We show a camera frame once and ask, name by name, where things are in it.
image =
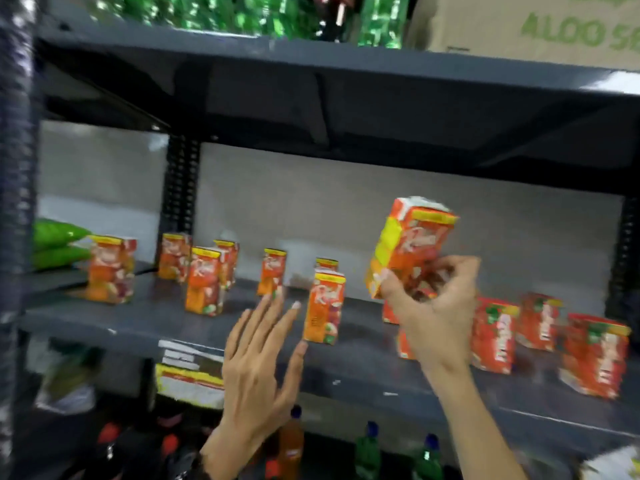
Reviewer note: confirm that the person's right hand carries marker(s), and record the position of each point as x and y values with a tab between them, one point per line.
440	324

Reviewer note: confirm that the person's left hand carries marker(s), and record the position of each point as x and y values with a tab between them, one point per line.
252	379

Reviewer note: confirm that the person's right thumb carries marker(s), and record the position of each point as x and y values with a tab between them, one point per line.
392	292

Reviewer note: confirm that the person's left thumb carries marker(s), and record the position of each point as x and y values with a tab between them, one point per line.
296	374

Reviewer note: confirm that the person's left middle finger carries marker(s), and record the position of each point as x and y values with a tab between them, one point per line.
267	317

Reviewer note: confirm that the person's left little finger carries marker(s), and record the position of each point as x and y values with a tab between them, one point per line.
235	337

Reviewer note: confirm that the orange juice box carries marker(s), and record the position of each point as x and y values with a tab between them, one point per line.
415	234

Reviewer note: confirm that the person's left forearm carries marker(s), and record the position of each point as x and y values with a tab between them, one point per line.
232	457

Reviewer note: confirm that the person's right forearm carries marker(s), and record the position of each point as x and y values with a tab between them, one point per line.
472	424

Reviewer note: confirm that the red juice carton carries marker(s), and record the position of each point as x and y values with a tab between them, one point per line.
390	312
539	322
404	344
595	357
495	337

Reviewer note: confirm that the row of orange cartons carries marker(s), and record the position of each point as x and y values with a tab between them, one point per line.
202	279

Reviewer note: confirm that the yellow and white shelf label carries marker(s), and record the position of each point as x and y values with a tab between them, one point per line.
189	387

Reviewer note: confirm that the orange soda bottle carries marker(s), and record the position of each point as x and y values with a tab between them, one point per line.
291	444

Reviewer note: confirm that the dark grey metal shelf rack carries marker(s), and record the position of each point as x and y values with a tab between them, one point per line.
150	317

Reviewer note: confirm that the green soda bottle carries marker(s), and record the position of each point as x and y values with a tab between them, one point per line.
427	462
367	454

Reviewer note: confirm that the dark cola bottle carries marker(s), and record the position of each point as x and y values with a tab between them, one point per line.
170	457
107	444

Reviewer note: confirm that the pale plastic bag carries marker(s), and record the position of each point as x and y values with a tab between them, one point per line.
67	382

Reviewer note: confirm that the green snack packet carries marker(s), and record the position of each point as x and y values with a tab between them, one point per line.
57	256
55	233

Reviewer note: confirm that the white packet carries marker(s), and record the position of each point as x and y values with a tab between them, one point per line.
612	464

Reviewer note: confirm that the dark bottle with red label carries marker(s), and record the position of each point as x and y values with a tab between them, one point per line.
336	14

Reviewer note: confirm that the brown cardboard box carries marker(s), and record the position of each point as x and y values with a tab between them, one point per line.
530	27

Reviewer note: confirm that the row of shiny green packs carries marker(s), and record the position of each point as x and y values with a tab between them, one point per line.
225	12

